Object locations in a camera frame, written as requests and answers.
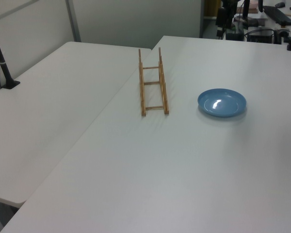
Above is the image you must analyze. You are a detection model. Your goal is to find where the wooden plate rack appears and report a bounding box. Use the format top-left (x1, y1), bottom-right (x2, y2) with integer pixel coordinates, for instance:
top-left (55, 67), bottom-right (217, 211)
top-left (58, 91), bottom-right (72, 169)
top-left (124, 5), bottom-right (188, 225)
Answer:
top-left (138, 46), bottom-right (170, 117)

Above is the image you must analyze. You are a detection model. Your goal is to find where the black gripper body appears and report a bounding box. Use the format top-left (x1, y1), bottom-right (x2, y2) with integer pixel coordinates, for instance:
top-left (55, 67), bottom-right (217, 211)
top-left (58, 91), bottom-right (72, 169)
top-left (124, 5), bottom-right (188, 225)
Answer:
top-left (221, 0), bottom-right (241, 11)

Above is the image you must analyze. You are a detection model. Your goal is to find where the black electronics box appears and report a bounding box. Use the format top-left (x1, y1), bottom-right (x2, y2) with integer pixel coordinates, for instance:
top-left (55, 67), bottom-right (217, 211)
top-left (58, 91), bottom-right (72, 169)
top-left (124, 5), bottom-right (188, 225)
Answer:
top-left (246, 29), bottom-right (275, 44)

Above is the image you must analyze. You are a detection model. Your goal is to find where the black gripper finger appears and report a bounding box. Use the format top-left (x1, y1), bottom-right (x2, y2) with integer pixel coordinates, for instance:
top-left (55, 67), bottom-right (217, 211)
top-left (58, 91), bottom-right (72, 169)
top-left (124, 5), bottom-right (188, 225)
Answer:
top-left (216, 7), bottom-right (227, 39)
top-left (228, 9), bottom-right (237, 31)

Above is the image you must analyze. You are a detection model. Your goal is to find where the blue plastic plate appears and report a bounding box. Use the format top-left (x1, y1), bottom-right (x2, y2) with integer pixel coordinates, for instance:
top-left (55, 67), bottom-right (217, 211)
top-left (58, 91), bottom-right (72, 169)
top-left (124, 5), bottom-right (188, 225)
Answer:
top-left (197, 88), bottom-right (247, 119)

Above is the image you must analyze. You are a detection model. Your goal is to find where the black monitor stand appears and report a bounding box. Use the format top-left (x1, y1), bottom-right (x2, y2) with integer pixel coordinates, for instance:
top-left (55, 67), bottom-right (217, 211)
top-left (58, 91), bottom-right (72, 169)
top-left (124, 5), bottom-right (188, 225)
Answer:
top-left (234, 0), bottom-right (259, 28)

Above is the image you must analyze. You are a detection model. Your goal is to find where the black computer keyboard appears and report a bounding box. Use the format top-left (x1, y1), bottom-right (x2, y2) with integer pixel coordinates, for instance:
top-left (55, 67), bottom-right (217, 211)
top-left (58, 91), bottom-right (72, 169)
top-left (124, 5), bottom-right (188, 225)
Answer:
top-left (262, 5), bottom-right (291, 26)

